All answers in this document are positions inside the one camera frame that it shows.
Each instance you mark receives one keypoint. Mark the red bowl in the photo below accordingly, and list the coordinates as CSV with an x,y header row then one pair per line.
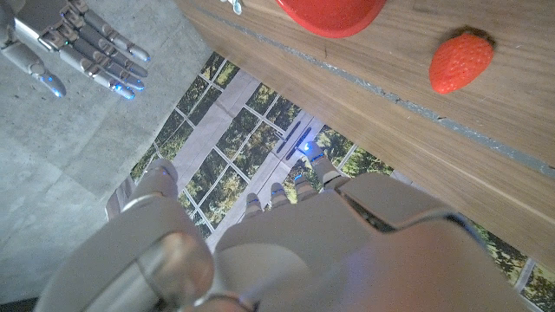
x,y
334,17

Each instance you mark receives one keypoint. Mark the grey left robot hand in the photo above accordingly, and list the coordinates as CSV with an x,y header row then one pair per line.
x,y
329,251

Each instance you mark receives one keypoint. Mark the printed window backdrop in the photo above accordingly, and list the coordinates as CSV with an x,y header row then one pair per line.
x,y
243,143

